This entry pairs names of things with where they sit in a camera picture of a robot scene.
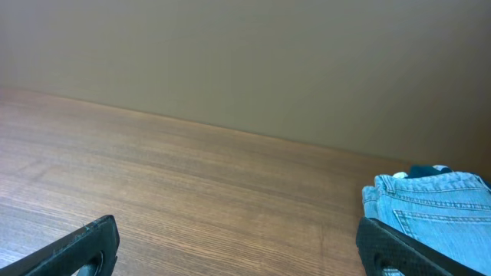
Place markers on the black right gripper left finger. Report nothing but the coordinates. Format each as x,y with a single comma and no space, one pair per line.
91,250

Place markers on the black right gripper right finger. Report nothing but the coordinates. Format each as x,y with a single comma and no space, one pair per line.
424,246

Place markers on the light blue denim shorts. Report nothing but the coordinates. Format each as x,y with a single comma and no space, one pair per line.
386,200

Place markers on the white garment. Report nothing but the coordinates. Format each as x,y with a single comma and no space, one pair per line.
401,175

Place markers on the dark navy blue garment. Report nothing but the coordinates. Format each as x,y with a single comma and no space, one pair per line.
441,178

